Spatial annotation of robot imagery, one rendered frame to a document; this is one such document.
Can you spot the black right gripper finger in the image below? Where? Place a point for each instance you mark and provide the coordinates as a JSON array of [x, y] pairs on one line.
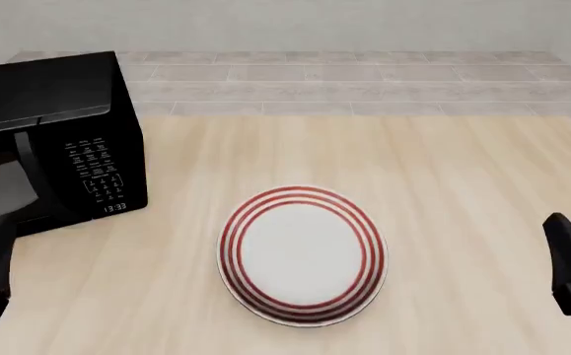
[[568, 251]]

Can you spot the white plate with red rings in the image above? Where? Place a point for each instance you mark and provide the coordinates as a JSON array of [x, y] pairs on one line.
[[301, 255]]

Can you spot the black microwave oven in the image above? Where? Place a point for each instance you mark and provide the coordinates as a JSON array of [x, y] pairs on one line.
[[53, 111]]

